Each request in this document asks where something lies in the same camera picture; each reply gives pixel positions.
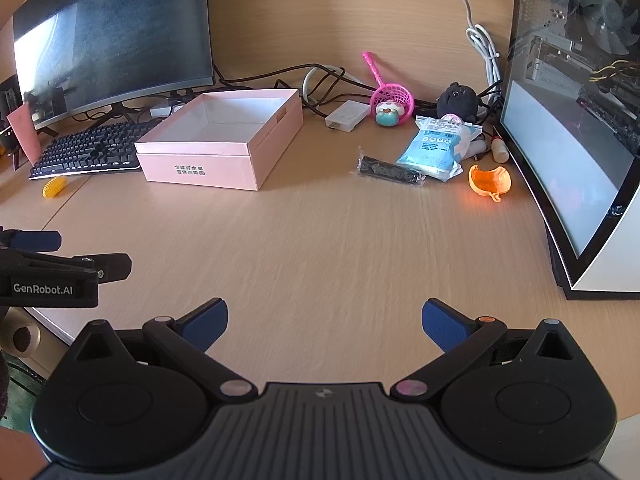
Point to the black curved monitor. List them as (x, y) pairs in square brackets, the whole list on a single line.
[(125, 35)]

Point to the pink toy net scoop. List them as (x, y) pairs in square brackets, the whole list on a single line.
[(395, 86)]

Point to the orange silicone piece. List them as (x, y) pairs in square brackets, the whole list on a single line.
[(482, 180)]

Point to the pink cardboard box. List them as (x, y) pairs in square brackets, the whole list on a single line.
[(200, 170)]

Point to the white tube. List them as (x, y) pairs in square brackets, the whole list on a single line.
[(476, 147)]

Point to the small white bottle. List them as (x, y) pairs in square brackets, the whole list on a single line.
[(500, 152)]

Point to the person's left hand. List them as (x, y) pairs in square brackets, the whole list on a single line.
[(20, 337)]

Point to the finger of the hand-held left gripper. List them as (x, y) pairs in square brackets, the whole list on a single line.
[(112, 266), (35, 240)]

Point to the white adapter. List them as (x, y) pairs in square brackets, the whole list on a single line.
[(347, 114)]

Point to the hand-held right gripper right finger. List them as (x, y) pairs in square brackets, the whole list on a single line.
[(442, 325)]

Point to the black item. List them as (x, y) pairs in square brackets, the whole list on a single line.
[(387, 169)]

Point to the yellow ridged toy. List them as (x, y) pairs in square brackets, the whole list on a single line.
[(54, 188)]

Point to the teal egg toy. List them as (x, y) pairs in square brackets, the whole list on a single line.
[(387, 117)]

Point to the black keyboard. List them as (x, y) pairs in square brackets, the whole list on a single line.
[(85, 150)]

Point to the pink card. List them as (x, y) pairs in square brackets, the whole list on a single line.
[(25, 135)]

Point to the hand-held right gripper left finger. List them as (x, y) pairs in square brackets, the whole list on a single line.
[(207, 322)]

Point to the black plush toy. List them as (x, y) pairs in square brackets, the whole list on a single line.
[(457, 100)]

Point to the blue and white packet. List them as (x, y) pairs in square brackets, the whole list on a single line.
[(435, 150)]

